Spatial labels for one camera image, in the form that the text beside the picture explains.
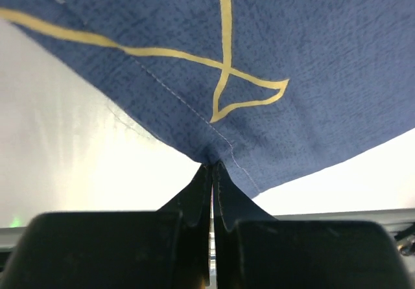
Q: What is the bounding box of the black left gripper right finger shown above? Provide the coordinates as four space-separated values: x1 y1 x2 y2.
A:
213 162 413 288

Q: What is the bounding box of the blue fish-print placemat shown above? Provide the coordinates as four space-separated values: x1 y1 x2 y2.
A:
1 0 414 197

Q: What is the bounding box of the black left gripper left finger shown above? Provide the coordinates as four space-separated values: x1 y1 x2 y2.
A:
1 165 212 289

